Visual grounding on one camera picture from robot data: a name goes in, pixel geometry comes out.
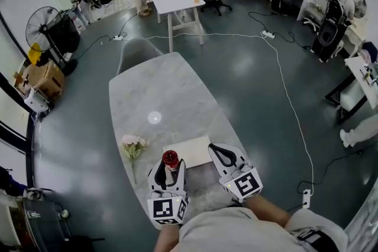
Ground small white carton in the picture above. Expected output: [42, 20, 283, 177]
[23, 87, 51, 113]

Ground small bottle with red cap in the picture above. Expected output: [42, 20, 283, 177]
[161, 150, 181, 180]

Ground person's right forearm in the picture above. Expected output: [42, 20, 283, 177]
[243, 194, 292, 228]

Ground person's left forearm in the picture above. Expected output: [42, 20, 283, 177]
[153, 222, 182, 252]

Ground person's light grey shirt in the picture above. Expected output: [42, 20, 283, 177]
[176, 205, 350, 252]

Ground white desk with black legs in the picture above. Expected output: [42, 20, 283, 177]
[324, 55, 378, 125]

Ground brown cardboard box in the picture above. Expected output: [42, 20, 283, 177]
[14, 60, 66, 102]

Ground white box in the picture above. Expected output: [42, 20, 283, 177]
[162, 135, 214, 169]

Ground black mesh bin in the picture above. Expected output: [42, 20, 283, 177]
[48, 12, 82, 54]

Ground yellow plastic sign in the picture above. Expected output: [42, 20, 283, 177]
[27, 42, 43, 66]

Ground grey shell chair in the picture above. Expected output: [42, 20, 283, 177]
[116, 37, 164, 75]

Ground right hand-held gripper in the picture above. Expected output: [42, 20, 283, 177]
[208, 142, 264, 204]

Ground black floor cable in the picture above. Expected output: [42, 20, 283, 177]
[247, 11, 311, 50]
[286, 148, 366, 213]
[69, 10, 139, 64]

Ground long white cable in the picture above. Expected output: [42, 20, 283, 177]
[146, 32, 315, 191]

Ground black suitcase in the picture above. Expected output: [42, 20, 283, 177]
[21, 197, 73, 252]

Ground round mirror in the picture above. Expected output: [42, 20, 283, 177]
[351, 0, 368, 20]

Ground black standing fan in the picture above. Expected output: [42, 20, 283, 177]
[25, 6, 79, 77]

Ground pink flower bouquet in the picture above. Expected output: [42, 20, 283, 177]
[120, 133, 150, 185]

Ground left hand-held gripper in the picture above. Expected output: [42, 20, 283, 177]
[146, 159, 190, 226]

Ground long white counter desk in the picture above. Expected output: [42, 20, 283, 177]
[296, 0, 369, 58]

